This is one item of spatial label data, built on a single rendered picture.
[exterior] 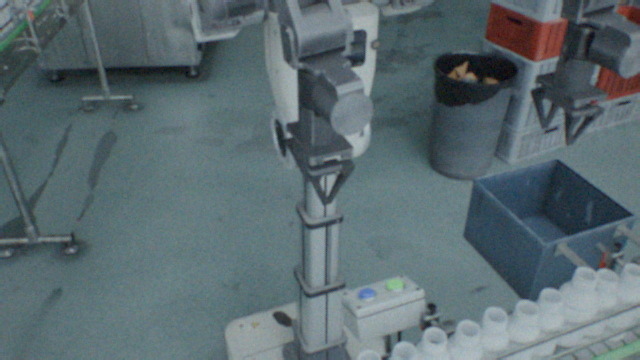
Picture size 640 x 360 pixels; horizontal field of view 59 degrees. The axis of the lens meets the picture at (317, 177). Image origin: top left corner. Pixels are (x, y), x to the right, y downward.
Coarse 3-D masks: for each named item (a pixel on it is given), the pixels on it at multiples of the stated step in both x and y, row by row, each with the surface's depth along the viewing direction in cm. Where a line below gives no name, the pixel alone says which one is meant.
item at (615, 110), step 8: (624, 96) 368; (632, 96) 371; (592, 104) 360; (600, 104) 361; (608, 104) 367; (616, 104) 369; (624, 104) 405; (632, 104) 377; (608, 112) 371; (616, 112) 375; (624, 112) 379; (632, 112) 382; (600, 120) 372; (608, 120) 375; (616, 120) 380; (624, 120) 382; (632, 120) 386; (592, 128) 372; (600, 128) 375
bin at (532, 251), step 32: (544, 160) 173; (480, 192) 163; (512, 192) 175; (544, 192) 181; (576, 192) 170; (480, 224) 167; (512, 224) 152; (544, 224) 182; (576, 224) 172; (608, 224) 148; (512, 256) 155; (544, 256) 144; (576, 256) 141; (512, 288) 159; (544, 288) 153
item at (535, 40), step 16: (496, 16) 319; (512, 16) 309; (528, 16) 298; (496, 32) 323; (512, 32) 312; (528, 32) 302; (544, 32) 295; (560, 32) 302; (512, 48) 315; (528, 48) 306; (544, 48) 302
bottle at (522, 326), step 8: (520, 304) 98; (528, 304) 98; (520, 312) 96; (528, 312) 99; (536, 312) 96; (512, 320) 98; (520, 320) 96; (528, 320) 95; (536, 320) 96; (512, 328) 98; (520, 328) 97; (528, 328) 96; (536, 328) 97; (512, 336) 97; (520, 336) 97; (528, 336) 97; (536, 336) 97; (512, 344) 98; (520, 344) 97; (520, 352) 99; (528, 352) 99
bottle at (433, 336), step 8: (432, 328) 93; (424, 336) 91; (432, 336) 94; (440, 336) 93; (424, 344) 92; (432, 344) 90; (440, 344) 90; (416, 352) 94; (424, 352) 92; (432, 352) 91; (440, 352) 91; (448, 352) 94
